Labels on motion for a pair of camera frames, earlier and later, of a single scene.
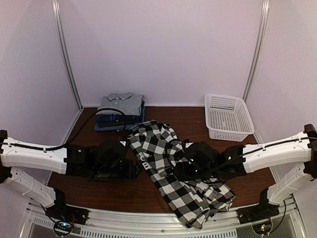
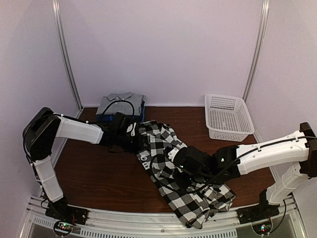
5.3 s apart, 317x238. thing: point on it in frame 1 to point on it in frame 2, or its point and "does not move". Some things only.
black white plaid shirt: [156, 145] does not move
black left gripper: [130, 172] to [138, 144]
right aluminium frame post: [264, 23] does not move
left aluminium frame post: [65, 52] does not move
